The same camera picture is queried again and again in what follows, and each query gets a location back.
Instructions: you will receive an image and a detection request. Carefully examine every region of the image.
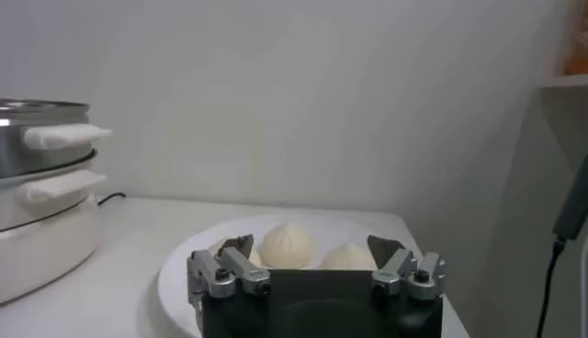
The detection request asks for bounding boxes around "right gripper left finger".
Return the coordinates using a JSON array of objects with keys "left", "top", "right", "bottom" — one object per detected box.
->
[{"left": 186, "top": 233, "right": 273, "bottom": 305}]

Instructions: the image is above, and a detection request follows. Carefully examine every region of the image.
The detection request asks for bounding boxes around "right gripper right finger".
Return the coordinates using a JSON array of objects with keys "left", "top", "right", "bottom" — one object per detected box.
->
[{"left": 367, "top": 234, "right": 448, "bottom": 302}]

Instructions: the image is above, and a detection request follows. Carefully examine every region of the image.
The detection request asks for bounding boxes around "stainless steel steamer basket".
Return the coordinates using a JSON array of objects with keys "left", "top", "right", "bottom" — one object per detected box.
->
[{"left": 0, "top": 97, "right": 114, "bottom": 179}]

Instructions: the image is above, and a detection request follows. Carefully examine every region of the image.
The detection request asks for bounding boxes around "white round plate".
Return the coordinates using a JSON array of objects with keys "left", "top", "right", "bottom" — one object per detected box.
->
[{"left": 157, "top": 213, "right": 470, "bottom": 338}]

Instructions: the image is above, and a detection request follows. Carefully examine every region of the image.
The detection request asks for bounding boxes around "white electric cooker pot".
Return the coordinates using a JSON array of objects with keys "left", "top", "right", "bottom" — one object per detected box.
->
[{"left": 0, "top": 149, "right": 109, "bottom": 305}]

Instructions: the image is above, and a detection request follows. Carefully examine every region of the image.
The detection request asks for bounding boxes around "black cooker power cable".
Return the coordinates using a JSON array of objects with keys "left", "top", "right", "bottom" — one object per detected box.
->
[{"left": 96, "top": 191, "right": 128, "bottom": 208}]

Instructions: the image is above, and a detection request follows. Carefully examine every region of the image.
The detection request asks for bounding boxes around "black power adapter cable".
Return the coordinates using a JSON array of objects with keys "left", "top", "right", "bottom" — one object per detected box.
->
[{"left": 535, "top": 153, "right": 588, "bottom": 338}]

